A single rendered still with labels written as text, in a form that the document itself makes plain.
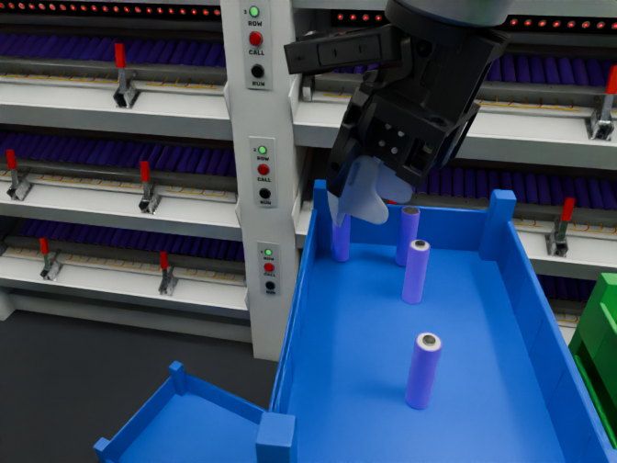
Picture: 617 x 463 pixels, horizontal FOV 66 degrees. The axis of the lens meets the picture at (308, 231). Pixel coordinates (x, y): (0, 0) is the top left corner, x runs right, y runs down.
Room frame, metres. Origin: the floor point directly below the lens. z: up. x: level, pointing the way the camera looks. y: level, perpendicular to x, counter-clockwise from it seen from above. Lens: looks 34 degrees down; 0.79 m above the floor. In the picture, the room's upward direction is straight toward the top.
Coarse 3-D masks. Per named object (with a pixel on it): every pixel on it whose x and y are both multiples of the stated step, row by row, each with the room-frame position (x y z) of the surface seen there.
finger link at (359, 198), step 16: (368, 160) 0.36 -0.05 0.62; (352, 176) 0.37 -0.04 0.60; (368, 176) 0.36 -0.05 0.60; (352, 192) 0.37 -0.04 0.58; (368, 192) 0.36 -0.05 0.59; (336, 208) 0.37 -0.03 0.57; (352, 208) 0.37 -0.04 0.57; (368, 208) 0.36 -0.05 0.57; (384, 208) 0.35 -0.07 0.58; (336, 224) 0.39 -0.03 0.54
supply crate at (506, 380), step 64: (320, 192) 0.42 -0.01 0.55; (512, 192) 0.41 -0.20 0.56; (320, 256) 0.41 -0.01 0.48; (384, 256) 0.41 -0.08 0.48; (448, 256) 0.41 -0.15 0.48; (512, 256) 0.36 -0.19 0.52; (320, 320) 0.31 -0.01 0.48; (384, 320) 0.31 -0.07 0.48; (448, 320) 0.31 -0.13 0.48; (512, 320) 0.31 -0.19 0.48; (320, 384) 0.24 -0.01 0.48; (384, 384) 0.24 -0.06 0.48; (448, 384) 0.24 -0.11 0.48; (512, 384) 0.24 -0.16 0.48; (576, 384) 0.20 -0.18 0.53; (256, 448) 0.14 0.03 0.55; (320, 448) 0.19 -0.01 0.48; (384, 448) 0.19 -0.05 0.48; (448, 448) 0.19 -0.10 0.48; (512, 448) 0.19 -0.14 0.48; (576, 448) 0.17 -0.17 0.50
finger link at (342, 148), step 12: (348, 120) 0.36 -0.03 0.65; (348, 132) 0.35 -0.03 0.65; (336, 144) 0.35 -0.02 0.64; (348, 144) 0.35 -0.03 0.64; (336, 156) 0.35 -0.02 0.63; (348, 156) 0.35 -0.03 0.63; (336, 168) 0.36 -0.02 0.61; (348, 168) 0.36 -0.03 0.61; (336, 180) 0.36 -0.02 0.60; (336, 192) 0.36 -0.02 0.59
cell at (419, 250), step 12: (420, 240) 0.35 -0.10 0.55; (420, 252) 0.33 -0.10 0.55; (408, 264) 0.34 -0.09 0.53; (420, 264) 0.33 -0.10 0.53; (408, 276) 0.33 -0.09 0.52; (420, 276) 0.33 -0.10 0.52; (408, 288) 0.33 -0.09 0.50; (420, 288) 0.33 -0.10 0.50; (408, 300) 0.33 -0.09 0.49; (420, 300) 0.33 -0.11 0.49
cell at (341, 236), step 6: (348, 216) 0.40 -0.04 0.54; (342, 222) 0.39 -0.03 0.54; (348, 222) 0.40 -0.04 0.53; (336, 228) 0.40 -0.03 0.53; (342, 228) 0.39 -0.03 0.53; (348, 228) 0.40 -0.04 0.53; (336, 234) 0.40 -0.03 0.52; (342, 234) 0.39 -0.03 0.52; (348, 234) 0.40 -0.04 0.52; (336, 240) 0.40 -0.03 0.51; (342, 240) 0.39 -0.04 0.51; (348, 240) 0.40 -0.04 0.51; (336, 246) 0.40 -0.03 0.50; (342, 246) 0.39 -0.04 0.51; (348, 246) 0.40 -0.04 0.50; (336, 252) 0.40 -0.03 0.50; (342, 252) 0.39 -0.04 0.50; (348, 252) 0.40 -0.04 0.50; (336, 258) 0.39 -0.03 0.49; (342, 258) 0.39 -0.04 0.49; (348, 258) 0.40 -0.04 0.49
